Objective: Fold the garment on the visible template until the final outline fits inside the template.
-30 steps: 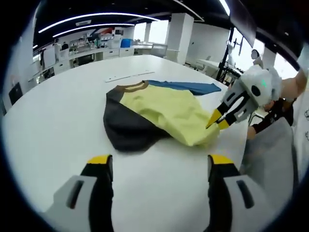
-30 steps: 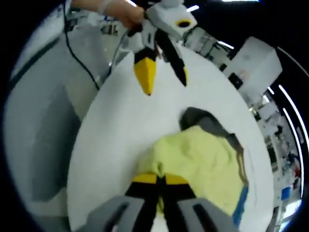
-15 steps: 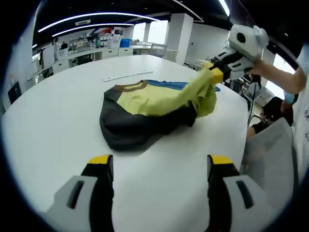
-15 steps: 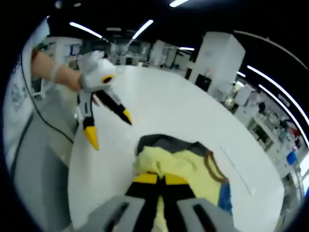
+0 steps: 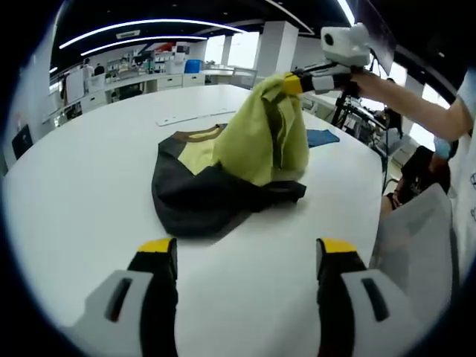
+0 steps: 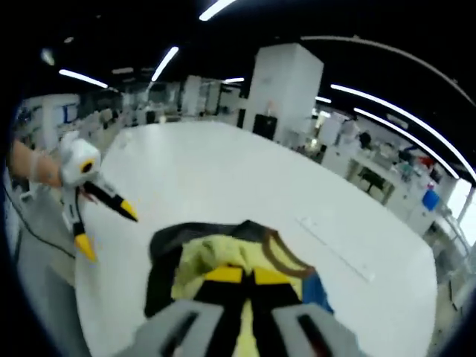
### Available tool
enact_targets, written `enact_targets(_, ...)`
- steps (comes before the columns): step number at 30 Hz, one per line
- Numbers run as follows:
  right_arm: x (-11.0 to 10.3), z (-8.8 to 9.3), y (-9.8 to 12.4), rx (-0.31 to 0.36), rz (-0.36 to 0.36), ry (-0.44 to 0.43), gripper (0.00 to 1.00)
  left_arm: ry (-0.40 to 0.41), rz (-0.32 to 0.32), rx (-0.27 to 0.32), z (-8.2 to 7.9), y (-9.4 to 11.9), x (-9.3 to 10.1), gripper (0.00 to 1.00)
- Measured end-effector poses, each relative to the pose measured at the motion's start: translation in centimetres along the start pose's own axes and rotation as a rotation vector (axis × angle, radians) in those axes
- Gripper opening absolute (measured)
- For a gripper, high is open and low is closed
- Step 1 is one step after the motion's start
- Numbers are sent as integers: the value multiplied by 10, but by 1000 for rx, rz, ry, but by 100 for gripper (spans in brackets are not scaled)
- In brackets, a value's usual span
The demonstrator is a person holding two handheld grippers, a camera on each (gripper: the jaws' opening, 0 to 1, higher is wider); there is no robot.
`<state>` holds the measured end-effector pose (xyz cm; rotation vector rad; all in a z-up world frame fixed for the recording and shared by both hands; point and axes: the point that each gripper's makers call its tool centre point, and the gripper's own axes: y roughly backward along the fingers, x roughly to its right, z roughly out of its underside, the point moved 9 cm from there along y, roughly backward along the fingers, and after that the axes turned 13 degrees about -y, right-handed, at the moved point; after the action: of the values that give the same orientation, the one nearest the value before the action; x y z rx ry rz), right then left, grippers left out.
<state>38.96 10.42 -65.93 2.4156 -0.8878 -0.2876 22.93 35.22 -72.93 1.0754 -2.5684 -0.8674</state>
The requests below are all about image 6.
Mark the long curved ceiling light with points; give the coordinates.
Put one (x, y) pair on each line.
(409, 119)

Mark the short curved ceiling light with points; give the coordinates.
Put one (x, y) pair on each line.
(409, 137)

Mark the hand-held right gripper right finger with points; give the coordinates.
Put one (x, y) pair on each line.
(297, 331)

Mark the yellow garment with dark sleeves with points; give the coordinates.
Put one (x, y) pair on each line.
(208, 253)

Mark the white square pillar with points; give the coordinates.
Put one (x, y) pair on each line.
(286, 89)

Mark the blue storage bin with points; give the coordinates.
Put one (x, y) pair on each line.
(431, 201)

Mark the black box by pillar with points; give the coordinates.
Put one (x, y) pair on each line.
(264, 127)

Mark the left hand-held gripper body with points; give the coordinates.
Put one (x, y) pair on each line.
(76, 160)

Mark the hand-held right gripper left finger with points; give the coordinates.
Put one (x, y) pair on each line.
(178, 327)

